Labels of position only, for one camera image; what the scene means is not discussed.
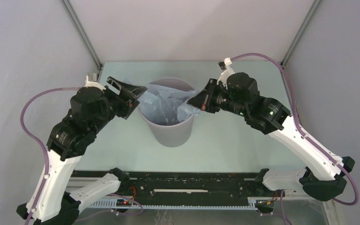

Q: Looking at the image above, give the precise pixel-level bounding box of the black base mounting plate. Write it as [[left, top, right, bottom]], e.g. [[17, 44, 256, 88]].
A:
[[71, 170, 293, 207]]

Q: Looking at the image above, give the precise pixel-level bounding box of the corner aluminium post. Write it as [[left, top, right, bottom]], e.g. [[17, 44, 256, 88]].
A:
[[60, 0, 103, 70], [281, 0, 323, 66]]

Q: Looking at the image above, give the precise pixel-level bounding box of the left corner aluminium post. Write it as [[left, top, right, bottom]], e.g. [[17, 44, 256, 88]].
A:
[[60, 0, 103, 70]]

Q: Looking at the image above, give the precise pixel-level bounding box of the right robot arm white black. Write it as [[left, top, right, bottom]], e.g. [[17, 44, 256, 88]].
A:
[[187, 72, 355, 202]]

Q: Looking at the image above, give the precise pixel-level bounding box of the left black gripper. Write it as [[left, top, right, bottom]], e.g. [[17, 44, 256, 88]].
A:
[[92, 75, 149, 133]]

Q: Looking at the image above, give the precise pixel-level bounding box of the right controller board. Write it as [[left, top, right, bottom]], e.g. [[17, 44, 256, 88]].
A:
[[255, 200, 275, 214]]

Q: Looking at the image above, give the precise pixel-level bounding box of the right corner aluminium post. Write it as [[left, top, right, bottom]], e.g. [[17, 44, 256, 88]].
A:
[[281, 0, 323, 66]]

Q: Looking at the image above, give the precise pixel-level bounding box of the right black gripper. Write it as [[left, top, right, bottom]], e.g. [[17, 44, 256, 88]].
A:
[[187, 78, 248, 117]]

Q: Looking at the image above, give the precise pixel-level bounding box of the light blue plastic trash bag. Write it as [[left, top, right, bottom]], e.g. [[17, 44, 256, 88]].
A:
[[139, 83, 201, 126]]

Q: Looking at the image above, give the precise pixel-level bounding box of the left controller board with leds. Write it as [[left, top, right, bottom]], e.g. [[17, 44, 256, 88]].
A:
[[115, 199, 133, 207]]

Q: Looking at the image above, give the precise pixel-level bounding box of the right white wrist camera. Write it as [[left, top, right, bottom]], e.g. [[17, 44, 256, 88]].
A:
[[217, 58, 235, 87]]

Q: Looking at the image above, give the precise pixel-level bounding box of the grey cylindrical trash bin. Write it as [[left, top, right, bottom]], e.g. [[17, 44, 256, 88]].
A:
[[138, 77, 200, 147]]

